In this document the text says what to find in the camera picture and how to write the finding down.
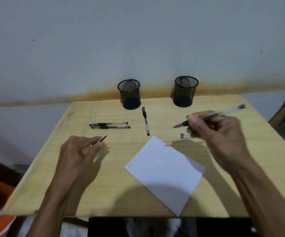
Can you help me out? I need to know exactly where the person's left hand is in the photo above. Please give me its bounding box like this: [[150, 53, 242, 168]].
[[58, 136, 106, 186]]

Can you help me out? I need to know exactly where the person's right forearm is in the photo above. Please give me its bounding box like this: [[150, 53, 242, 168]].
[[230, 157, 285, 237]]

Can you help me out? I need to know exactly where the person's left forearm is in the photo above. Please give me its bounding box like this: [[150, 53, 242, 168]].
[[25, 179, 84, 237]]

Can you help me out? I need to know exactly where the wooden furniture frame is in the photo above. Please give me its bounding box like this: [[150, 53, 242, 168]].
[[268, 91, 285, 157]]

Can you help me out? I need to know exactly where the person's right hand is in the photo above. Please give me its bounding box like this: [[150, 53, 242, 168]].
[[186, 111, 251, 174]]

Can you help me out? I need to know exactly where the white paper sheet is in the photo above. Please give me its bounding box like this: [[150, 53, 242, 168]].
[[125, 136, 205, 217]]

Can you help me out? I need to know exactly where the black mesh pen cup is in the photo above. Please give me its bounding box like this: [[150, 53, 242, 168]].
[[173, 76, 199, 108], [117, 79, 141, 110]]

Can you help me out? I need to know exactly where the clear gel pen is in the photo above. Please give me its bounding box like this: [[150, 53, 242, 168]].
[[172, 104, 246, 129]]

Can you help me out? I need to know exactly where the clear black capped pen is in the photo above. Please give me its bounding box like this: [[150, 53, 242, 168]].
[[89, 122, 129, 127], [142, 106, 150, 136], [91, 125, 131, 130]]

